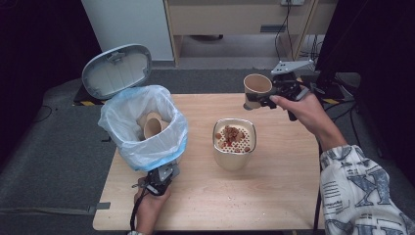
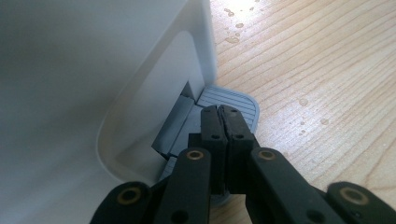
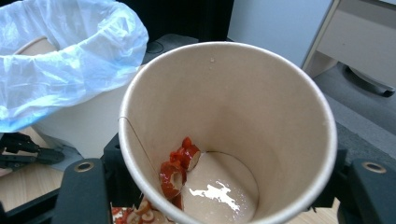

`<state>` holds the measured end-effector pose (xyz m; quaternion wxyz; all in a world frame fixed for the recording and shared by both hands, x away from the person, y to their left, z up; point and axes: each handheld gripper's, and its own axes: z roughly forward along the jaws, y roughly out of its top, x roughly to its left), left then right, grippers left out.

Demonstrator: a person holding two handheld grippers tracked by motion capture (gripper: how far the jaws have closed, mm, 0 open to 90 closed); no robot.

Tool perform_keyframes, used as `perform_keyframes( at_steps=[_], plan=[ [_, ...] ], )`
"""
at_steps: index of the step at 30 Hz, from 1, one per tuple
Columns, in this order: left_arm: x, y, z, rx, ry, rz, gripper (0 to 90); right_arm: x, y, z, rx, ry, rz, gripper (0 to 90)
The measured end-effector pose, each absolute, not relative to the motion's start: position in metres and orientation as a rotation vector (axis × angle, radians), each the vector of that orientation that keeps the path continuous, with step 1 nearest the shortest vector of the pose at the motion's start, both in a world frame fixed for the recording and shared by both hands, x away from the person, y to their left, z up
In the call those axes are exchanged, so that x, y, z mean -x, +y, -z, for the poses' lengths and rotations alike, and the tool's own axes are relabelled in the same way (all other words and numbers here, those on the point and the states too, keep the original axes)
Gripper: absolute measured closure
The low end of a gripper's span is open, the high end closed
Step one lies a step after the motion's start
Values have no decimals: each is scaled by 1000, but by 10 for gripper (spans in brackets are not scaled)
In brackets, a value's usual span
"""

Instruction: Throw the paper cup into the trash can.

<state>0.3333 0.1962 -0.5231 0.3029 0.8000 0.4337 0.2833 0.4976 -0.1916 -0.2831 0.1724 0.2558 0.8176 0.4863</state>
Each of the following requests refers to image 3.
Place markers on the light wooden desk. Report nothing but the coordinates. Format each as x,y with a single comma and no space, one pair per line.
364,37

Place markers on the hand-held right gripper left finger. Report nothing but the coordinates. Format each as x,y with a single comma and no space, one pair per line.
82,193

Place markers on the white trash bin with bag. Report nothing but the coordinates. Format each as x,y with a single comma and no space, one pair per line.
71,62

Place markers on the dark chair base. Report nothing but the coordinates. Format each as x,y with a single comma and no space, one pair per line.
370,84

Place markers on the red food scraps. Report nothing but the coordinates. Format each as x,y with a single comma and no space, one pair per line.
174,174

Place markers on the black curtain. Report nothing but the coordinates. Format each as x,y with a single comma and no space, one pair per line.
186,15

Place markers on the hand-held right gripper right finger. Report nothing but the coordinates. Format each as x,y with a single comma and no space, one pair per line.
370,193

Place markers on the grey white lidded trash can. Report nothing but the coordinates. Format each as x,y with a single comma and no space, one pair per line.
90,118

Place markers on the brown paper cup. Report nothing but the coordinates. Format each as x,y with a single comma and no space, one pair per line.
236,102

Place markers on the white panel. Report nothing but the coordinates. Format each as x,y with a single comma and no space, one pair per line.
277,28

